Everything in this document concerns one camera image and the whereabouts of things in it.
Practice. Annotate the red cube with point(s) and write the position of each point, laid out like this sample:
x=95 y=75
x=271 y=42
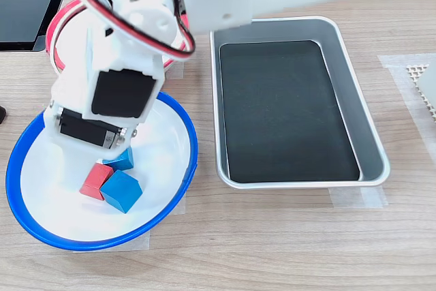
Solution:
x=97 y=178

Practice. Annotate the blue cube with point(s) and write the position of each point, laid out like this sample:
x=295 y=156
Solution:
x=121 y=190
x=121 y=161

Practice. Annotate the blue-rimmed white plate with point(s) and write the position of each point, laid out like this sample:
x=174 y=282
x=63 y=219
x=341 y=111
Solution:
x=153 y=185

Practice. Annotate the small black object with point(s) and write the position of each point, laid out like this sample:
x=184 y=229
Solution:
x=2 y=115

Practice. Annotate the red-rimmed white plate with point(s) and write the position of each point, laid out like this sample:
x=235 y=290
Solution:
x=50 y=39

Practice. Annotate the black flat electronic device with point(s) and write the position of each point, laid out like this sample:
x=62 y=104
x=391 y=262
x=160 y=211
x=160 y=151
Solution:
x=24 y=11

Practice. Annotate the black tray mat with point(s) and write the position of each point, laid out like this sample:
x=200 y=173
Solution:
x=279 y=117

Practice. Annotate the steel tray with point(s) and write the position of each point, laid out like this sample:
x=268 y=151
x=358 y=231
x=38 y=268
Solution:
x=371 y=154

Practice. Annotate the pale perforated base plate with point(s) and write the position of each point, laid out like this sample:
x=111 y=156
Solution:
x=417 y=71

